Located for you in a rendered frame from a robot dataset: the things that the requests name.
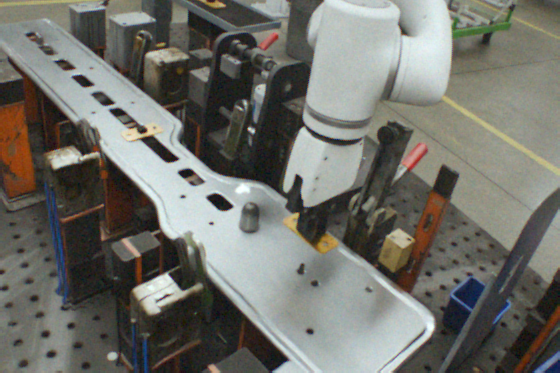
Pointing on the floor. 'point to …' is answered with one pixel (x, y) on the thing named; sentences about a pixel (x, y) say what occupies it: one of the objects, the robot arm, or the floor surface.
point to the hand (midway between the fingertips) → (313, 220)
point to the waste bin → (305, 0)
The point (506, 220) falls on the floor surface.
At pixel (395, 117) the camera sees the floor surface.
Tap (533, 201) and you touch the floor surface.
